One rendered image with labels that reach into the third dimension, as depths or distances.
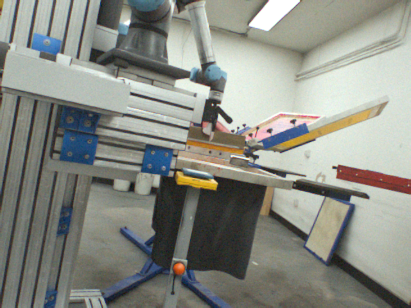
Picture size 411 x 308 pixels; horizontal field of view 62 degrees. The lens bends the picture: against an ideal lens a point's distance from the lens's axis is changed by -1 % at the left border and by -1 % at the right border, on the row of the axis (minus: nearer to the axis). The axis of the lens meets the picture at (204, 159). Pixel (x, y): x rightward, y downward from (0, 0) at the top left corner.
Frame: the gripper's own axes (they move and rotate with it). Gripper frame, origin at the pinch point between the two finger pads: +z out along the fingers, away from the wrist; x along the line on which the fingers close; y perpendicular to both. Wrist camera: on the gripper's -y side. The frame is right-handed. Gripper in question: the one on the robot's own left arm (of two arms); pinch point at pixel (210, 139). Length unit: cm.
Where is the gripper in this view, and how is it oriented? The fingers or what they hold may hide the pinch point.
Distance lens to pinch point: 179.0
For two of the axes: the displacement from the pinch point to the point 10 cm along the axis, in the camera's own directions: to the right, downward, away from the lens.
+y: -9.7, -2.0, -1.4
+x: 1.3, 0.8, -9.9
